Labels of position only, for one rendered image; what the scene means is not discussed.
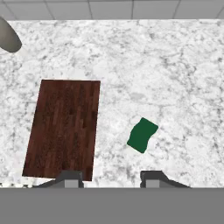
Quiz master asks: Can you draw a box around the dark wooden cutting board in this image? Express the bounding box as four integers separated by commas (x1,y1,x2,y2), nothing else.
22,79,102,182

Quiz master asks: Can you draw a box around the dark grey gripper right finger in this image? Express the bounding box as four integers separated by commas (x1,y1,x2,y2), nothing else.
139,171,192,189

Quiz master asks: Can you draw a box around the green sponge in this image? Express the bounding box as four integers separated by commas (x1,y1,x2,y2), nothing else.
126,116,159,154

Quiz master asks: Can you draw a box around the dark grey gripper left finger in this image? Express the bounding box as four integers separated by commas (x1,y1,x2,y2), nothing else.
34,170,85,189

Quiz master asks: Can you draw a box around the grey rounded object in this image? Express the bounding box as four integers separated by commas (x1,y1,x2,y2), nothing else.
0,17,23,53

